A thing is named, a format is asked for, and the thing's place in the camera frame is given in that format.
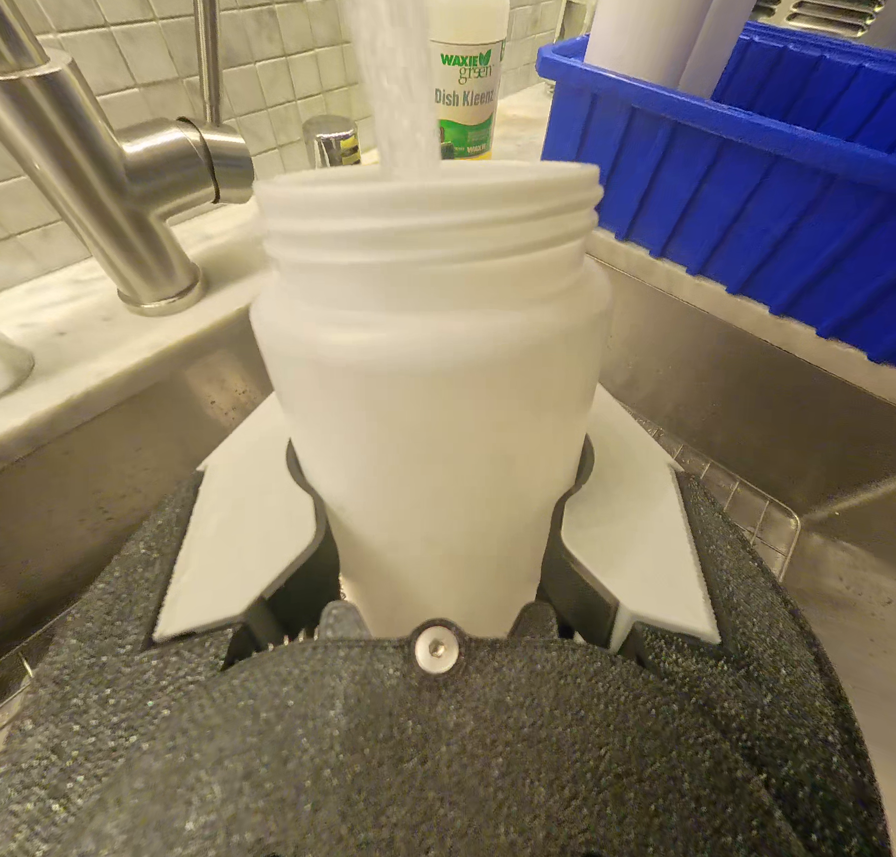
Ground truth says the dish soap pump bottle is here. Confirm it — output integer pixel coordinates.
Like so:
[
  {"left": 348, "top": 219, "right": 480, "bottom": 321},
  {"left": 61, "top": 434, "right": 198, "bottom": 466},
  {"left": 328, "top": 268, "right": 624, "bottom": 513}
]
[{"left": 422, "top": 0, "right": 511, "bottom": 161}]

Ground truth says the stainless pull-down faucet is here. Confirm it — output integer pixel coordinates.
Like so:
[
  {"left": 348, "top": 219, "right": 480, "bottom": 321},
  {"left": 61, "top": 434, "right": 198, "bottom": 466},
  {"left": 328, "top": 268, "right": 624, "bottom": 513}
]
[{"left": 0, "top": 0, "right": 254, "bottom": 316}]

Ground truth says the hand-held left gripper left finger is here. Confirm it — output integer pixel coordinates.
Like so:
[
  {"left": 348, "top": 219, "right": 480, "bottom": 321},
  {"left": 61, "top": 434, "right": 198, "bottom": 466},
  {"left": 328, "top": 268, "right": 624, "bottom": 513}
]
[{"left": 152, "top": 391, "right": 331, "bottom": 644}]

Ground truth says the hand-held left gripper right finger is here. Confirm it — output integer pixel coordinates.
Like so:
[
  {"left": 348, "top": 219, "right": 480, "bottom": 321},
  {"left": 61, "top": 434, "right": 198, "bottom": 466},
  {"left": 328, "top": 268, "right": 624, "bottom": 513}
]
[{"left": 553, "top": 384, "right": 723, "bottom": 653}]

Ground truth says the running water stream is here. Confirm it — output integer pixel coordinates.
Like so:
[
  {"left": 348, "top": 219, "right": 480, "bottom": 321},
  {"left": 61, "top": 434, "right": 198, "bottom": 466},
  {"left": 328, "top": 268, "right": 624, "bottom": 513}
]
[{"left": 332, "top": 0, "right": 442, "bottom": 175}]

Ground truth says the white plastic squeeze bottle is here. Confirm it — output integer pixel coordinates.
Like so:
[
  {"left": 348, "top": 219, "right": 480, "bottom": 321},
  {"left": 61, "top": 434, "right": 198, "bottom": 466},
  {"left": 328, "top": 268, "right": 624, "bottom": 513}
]
[
  {"left": 678, "top": 0, "right": 779, "bottom": 100},
  {"left": 248, "top": 159, "right": 613, "bottom": 639},
  {"left": 584, "top": 0, "right": 732, "bottom": 91}
]

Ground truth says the blue plastic bin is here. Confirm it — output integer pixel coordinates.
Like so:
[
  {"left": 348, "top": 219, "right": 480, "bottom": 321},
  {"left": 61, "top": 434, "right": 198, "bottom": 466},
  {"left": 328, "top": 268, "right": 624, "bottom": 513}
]
[{"left": 535, "top": 20, "right": 896, "bottom": 366}]

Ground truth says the stainless steel sink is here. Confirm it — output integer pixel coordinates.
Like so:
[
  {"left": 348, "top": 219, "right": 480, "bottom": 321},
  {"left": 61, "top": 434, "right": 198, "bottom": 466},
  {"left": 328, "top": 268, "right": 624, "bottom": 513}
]
[{"left": 0, "top": 237, "right": 896, "bottom": 857}]

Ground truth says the wire sink grid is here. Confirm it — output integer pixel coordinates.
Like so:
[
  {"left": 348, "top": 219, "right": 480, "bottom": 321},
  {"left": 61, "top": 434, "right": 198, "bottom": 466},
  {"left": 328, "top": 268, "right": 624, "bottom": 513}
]
[{"left": 630, "top": 409, "right": 802, "bottom": 585}]

